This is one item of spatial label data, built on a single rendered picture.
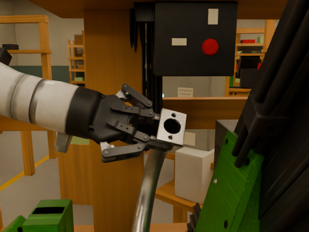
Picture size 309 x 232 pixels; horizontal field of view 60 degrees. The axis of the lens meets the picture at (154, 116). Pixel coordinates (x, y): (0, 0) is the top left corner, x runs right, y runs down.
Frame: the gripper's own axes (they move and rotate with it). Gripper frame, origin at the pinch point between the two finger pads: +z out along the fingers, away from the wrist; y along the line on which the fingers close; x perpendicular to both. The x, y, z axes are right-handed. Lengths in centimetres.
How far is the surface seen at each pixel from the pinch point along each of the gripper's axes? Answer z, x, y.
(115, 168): -5.7, 32.3, 4.4
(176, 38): -0.3, 0.7, 22.8
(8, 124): -38, 38, 12
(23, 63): -473, 885, 655
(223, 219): 9.9, -1.0, -11.3
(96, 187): -9.4, 36.8, -0.3
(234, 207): 9.9, -4.3, -10.4
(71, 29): -303, 734, 762
